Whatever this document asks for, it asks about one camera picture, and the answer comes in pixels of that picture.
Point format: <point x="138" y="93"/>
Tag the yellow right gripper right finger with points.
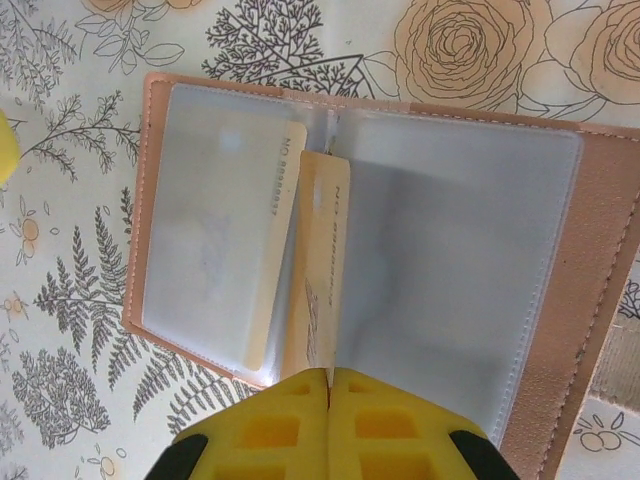
<point x="400" y="440"/>

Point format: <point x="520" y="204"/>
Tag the pink card holder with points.
<point x="450" y="250"/>

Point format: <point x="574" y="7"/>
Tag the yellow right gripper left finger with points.
<point x="260" y="440"/>

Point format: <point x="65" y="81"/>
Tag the white floral tablecloth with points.
<point x="65" y="250"/>

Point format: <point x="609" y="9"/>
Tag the cream numbered credit card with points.
<point x="282" y="225"/>
<point x="325" y="250"/>

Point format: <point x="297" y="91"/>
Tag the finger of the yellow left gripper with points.
<point x="7" y="150"/>

